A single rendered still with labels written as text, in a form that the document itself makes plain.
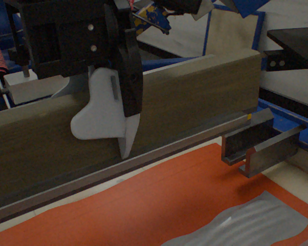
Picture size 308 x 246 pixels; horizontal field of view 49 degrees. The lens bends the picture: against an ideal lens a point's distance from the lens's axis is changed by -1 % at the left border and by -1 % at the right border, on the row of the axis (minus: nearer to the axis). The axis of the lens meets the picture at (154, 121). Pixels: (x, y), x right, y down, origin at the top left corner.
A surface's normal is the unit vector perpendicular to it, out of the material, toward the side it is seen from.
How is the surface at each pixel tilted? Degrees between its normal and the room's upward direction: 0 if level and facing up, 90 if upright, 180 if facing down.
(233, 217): 31
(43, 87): 90
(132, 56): 72
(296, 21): 90
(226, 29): 80
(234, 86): 89
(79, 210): 0
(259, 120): 45
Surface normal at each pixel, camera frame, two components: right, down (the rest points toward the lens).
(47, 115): 0.44, -0.07
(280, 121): -0.07, -0.88
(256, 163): 0.53, 0.37
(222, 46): -0.84, 0.13
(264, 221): 0.13, -0.55
